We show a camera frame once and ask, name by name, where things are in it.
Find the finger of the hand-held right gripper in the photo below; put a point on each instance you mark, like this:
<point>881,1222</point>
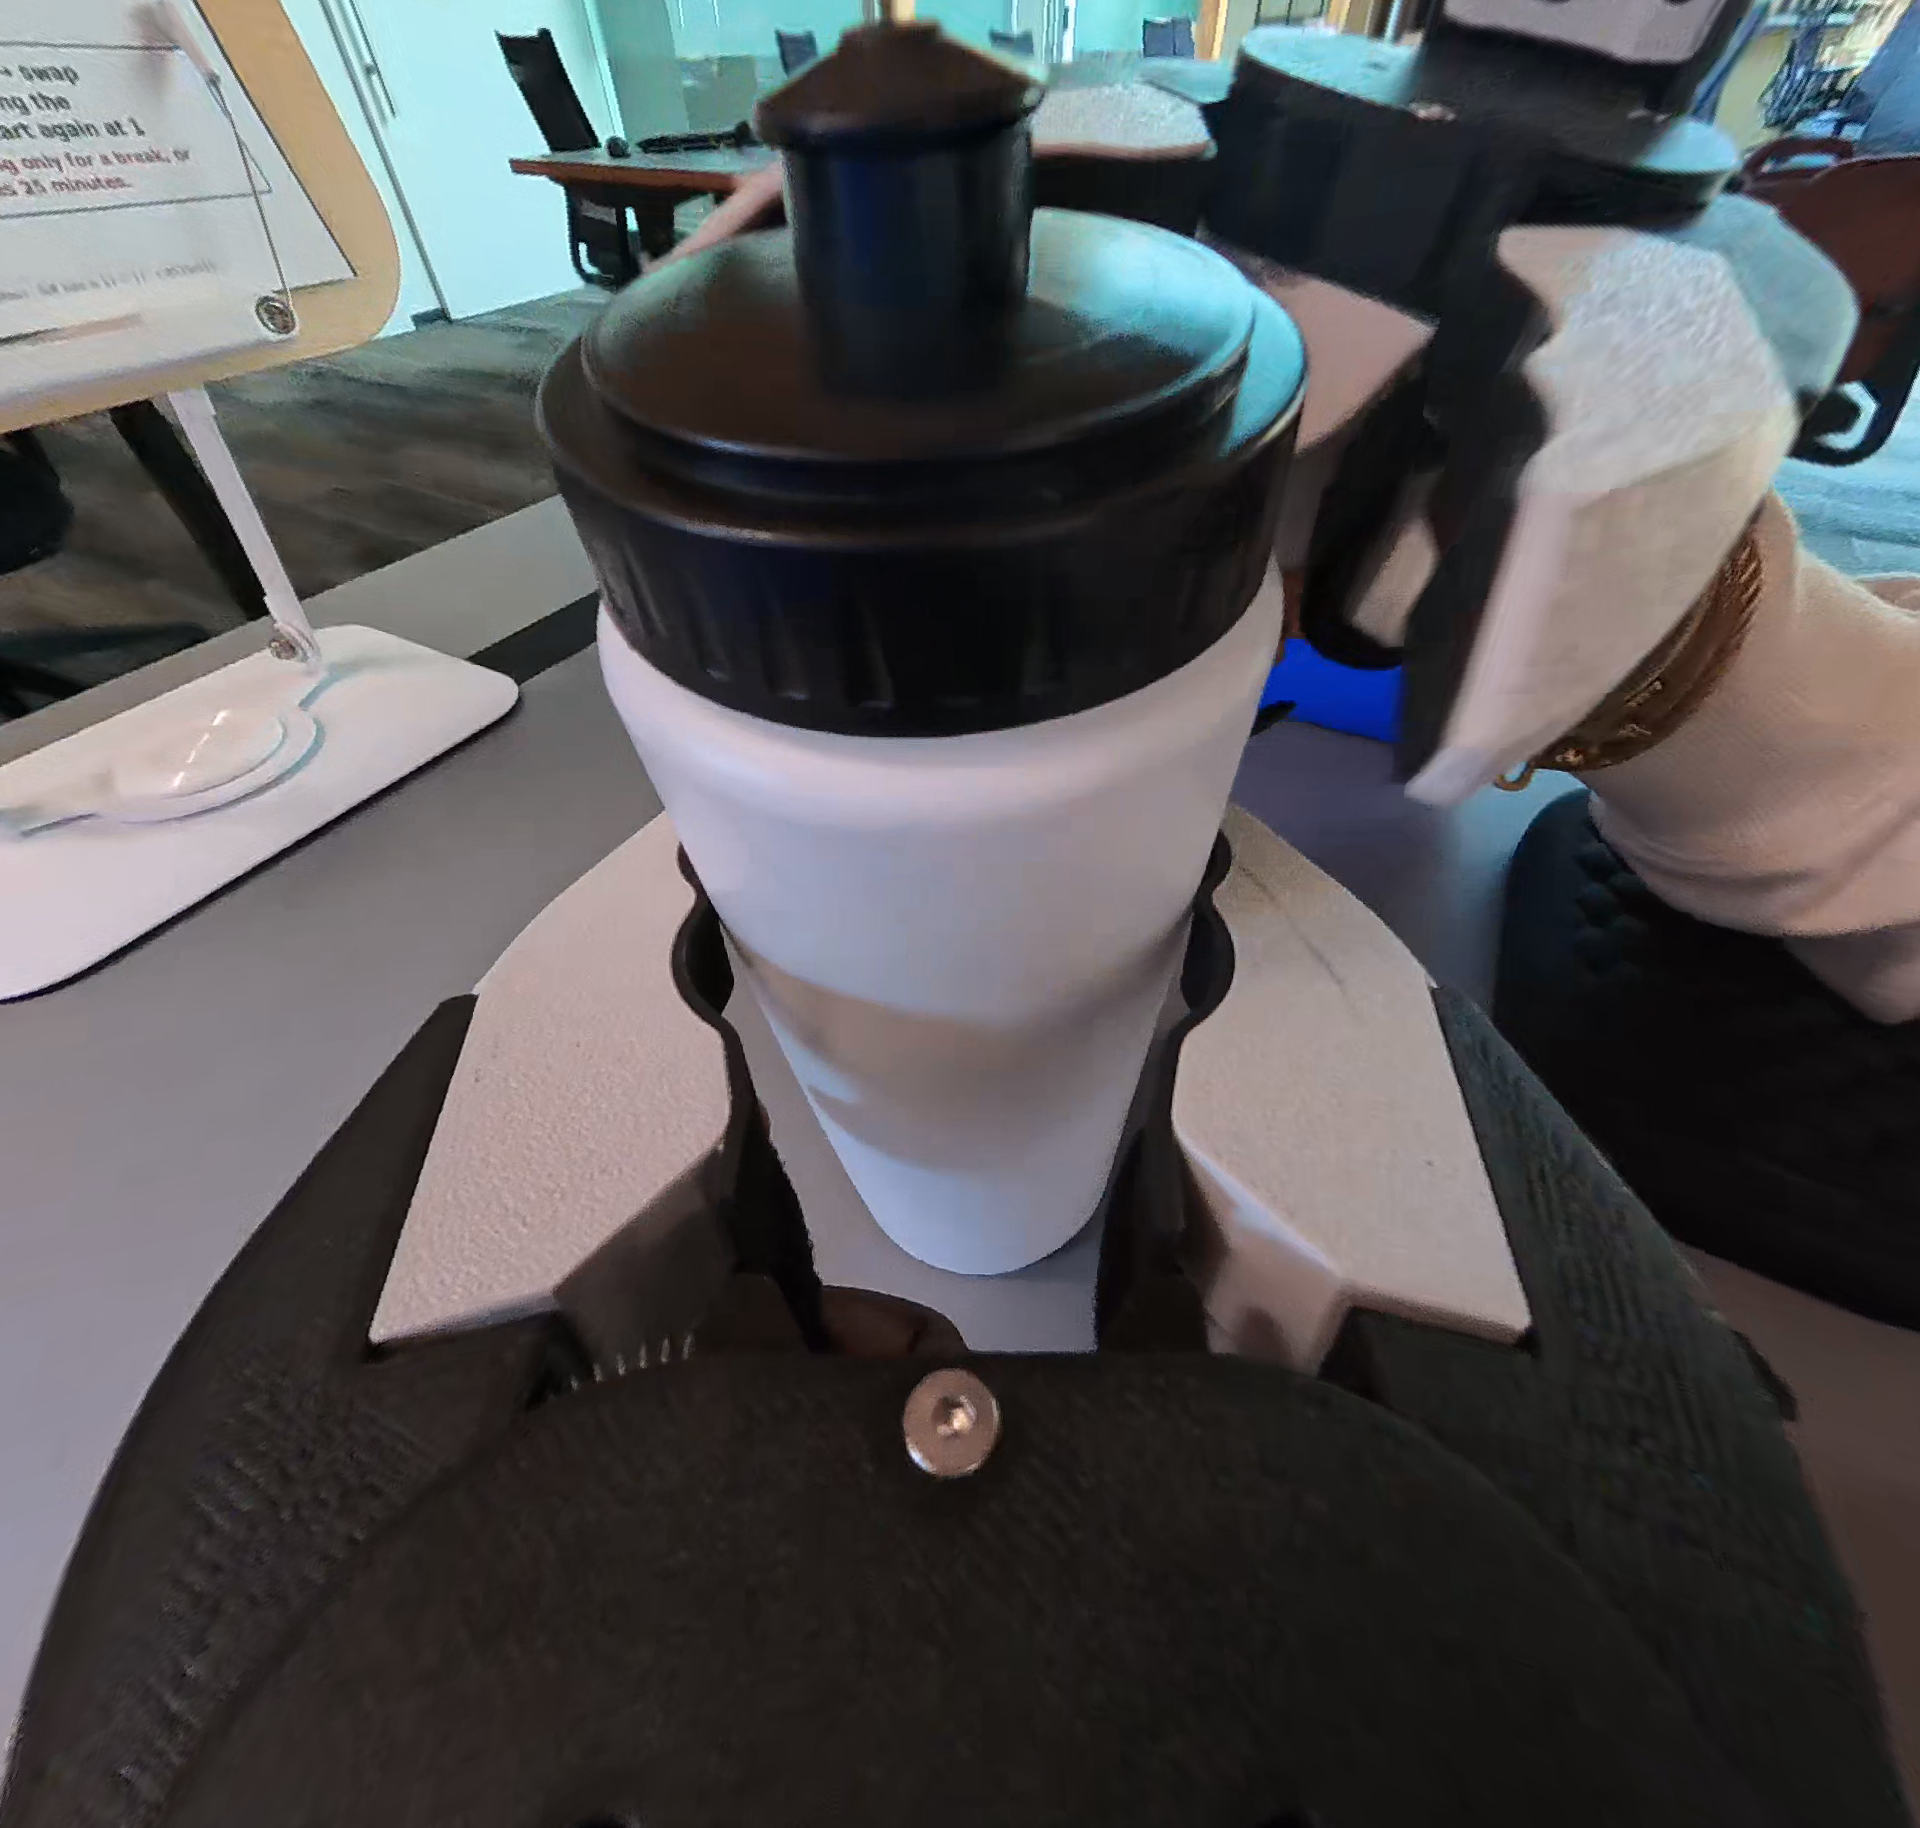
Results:
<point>1634,403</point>
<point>1126,119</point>

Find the printed instruction sheet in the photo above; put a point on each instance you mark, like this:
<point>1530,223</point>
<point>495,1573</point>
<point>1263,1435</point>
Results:
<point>90,135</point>

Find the person's left hand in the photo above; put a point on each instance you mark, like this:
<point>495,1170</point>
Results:
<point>894,1324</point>

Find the black office chair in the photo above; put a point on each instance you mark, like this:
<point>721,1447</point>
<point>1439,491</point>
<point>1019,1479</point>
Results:
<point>540,88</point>

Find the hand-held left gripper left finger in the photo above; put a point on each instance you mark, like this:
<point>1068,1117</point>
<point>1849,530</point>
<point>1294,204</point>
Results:
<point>554,1108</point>

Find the blue plastic bin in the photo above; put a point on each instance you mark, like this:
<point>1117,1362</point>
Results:
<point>1321,693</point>

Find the black bottle lid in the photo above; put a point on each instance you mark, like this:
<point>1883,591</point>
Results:
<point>899,507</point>

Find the wooden instruction board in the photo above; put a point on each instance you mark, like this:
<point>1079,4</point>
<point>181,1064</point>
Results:
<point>345,210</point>

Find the wooden office desk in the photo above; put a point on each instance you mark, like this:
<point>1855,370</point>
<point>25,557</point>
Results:
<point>602,167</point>

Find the white door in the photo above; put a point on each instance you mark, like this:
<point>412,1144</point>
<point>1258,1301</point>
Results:
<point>421,135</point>

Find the white document stand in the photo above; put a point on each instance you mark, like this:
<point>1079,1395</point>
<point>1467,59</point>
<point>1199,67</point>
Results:
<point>421,718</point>

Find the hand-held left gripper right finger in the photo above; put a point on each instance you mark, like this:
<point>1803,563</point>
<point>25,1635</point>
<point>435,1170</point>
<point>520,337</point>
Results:
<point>1335,1108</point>

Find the white plastic bottle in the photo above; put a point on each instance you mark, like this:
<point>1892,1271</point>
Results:
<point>931,868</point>

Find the person's right forearm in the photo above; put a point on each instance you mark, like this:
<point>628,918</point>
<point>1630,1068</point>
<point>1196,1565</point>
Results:
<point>1801,748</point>

